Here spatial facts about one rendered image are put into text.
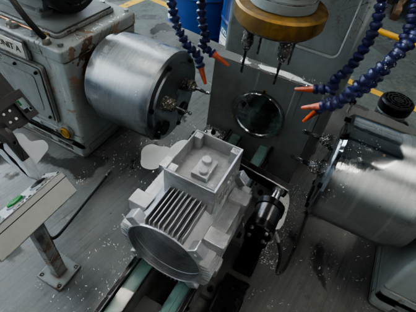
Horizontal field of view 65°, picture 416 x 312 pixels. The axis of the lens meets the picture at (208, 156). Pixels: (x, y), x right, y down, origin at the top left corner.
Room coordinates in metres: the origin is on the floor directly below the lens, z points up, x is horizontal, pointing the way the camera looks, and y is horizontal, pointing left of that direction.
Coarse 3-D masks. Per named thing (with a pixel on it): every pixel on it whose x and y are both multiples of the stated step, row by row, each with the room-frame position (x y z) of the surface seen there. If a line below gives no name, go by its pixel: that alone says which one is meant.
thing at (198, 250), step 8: (240, 176) 0.41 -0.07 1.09; (240, 184) 0.41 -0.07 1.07; (128, 216) 0.29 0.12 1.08; (136, 216) 0.29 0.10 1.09; (144, 216) 0.30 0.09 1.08; (136, 224) 0.28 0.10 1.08; (192, 248) 0.25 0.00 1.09; (200, 248) 0.25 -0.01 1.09; (136, 256) 0.29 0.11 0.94; (192, 256) 0.24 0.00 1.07; (200, 256) 0.24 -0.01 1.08
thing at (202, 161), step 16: (192, 144) 0.45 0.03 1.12; (208, 144) 0.45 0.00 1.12; (224, 144) 0.44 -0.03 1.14; (176, 160) 0.39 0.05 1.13; (192, 160) 0.41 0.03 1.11; (208, 160) 0.40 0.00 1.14; (224, 160) 0.42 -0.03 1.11; (240, 160) 0.43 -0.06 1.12; (176, 176) 0.35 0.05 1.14; (192, 176) 0.37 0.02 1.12; (208, 176) 0.37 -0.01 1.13; (224, 176) 0.36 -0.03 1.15; (192, 192) 0.34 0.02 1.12; (208, 192) 0.33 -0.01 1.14; (224, 192) 0.36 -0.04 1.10; (208, 208) 0.32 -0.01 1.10
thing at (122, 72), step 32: (128, 32) 0.78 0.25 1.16; (96, 64) 0.67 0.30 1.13; (128, 64) 0.66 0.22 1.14; (160, 64) 0.66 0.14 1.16; (192, 64) 0.78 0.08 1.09; (96, 96) 0.63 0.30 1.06; (128, 96) 0.60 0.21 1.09; (160, 96) 0.63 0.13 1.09; (128, 128) 0.61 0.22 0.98; (160, 128) 0.63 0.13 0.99
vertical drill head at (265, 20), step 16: (240, 0) 0.63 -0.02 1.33; (256, 0) 0.61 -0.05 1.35; (272, 0) 0.60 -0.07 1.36; (288, 0) 0.60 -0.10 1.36; (304, 0) 0.61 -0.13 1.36; (240, 16) 0.60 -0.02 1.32; (256, 16) 0.58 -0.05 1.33; (272, 16) 0.58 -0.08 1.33; (288, 16) 0.59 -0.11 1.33; (304, 16) 0.60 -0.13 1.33; (320, 16) 0.61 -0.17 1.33; (256, 32) 0.57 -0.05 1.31; (272, 32) 0.56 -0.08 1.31; (288, 32) 0.56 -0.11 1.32; (304, 32) 0.57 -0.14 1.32; (320, 32) 0.60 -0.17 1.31; (288, 48) 0.58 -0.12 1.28
